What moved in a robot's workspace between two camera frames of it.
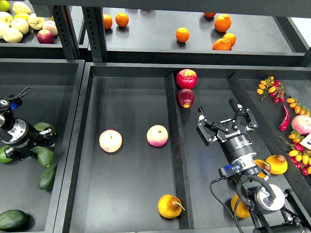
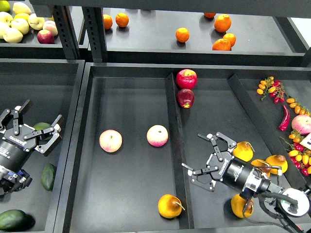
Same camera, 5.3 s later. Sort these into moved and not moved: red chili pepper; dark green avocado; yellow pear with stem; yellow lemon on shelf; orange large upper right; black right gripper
Moved: black right gripper; dark green avocado
Not moved: yellow lemon on shelf; orange large upper right; red chili pepper; yellow pear with stem
